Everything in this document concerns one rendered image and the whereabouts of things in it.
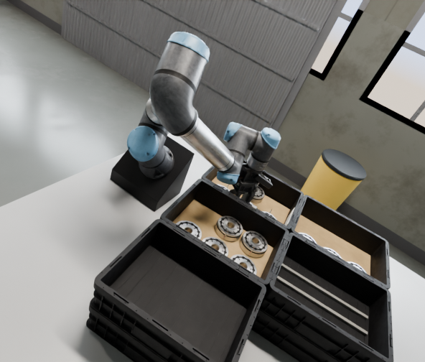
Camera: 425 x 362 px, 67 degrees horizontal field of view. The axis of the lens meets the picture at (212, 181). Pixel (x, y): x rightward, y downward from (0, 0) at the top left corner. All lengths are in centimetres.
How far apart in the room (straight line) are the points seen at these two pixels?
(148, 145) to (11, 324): 67
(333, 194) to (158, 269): 198
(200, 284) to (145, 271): 18
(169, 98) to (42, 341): 72
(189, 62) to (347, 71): 234
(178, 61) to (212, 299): 69
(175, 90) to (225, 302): 64
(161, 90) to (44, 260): 68
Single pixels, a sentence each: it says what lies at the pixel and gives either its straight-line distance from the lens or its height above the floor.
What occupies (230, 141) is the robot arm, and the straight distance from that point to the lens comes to 114.
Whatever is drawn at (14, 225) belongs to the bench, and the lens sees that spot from 129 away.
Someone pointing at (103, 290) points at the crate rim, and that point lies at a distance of 87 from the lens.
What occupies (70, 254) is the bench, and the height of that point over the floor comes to 70.
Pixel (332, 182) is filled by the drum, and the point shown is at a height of 50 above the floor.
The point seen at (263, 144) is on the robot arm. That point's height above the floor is 116.
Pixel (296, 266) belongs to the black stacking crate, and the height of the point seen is 83.
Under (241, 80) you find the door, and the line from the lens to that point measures 334.
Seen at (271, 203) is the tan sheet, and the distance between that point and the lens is 149.
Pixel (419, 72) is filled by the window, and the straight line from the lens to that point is 304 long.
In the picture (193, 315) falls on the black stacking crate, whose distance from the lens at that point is 100.
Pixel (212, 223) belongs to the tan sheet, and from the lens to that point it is 124.
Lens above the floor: 166
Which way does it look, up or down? 35 degrees down
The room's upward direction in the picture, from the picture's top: 24 degrees clockwise
